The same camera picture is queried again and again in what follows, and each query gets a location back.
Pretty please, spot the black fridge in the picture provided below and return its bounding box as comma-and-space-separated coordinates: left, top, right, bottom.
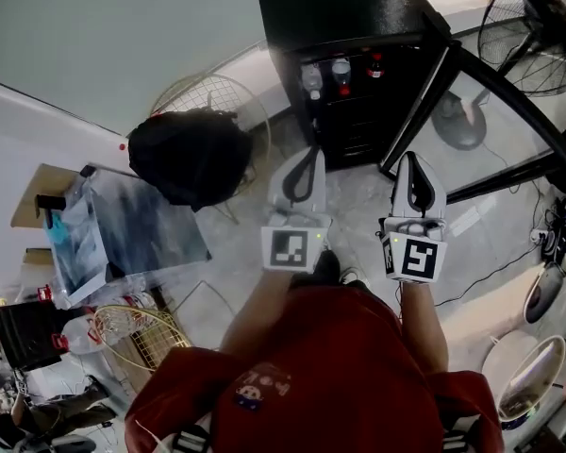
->
254, 0, 454, 172

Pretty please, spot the person's right forearm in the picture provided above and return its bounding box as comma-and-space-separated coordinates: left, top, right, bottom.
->
398, 280, 450, 375

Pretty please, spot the black floor fan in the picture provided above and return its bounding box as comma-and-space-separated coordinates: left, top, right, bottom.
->
430, 0, 566, 152

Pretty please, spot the black backpack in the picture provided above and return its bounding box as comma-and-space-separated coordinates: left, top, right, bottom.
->
127, 108, 256, 213

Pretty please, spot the person's left forearm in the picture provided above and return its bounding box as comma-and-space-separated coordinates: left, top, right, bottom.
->
219, 268, 296, 357

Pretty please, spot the clear bottle red cap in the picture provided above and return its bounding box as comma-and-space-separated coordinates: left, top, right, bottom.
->
330, 58, 353, 98

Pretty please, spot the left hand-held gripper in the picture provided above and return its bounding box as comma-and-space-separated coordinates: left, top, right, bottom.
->
259, 146, 334, 274

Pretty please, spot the clear bottle white cap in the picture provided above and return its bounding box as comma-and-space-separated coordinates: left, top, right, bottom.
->
301, 62, 324, 102

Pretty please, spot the black floor cable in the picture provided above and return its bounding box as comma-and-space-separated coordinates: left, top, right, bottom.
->
435, 242, 544, 308

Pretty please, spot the glass fridge door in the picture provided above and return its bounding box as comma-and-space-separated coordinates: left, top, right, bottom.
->
379, 11, 566, 206

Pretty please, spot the large clear water jug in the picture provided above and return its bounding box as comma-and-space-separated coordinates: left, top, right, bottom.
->
60, 313, 106, 356

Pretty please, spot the person's black shoe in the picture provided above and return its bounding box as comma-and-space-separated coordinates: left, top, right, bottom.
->
309, 249, 341, 286

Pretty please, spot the gold rimmed round tray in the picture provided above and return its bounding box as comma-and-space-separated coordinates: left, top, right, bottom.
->
496, 334, 566, 425

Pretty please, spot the person's red shirt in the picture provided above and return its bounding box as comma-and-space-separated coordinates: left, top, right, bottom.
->
124, 284, 505, 453

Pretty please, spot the black box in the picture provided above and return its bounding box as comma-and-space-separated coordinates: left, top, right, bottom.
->
0, 301, 71, 373

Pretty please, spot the pack of plastic bottles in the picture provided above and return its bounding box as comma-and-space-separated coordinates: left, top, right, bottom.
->
107, 275, 162, 321

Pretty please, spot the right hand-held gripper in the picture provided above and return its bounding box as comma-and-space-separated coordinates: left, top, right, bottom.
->
376, 151, 450, 284

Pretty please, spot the glass table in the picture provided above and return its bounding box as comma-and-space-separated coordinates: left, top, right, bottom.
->
43, 164, 214, 309

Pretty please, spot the dark soda bottle red cap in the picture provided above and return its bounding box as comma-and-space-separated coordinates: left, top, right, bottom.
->
364, 53, 387, 79

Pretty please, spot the gold wire chair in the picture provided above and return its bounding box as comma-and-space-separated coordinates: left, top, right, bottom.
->
149, 73, 273, 227
92, 304, 192, 374

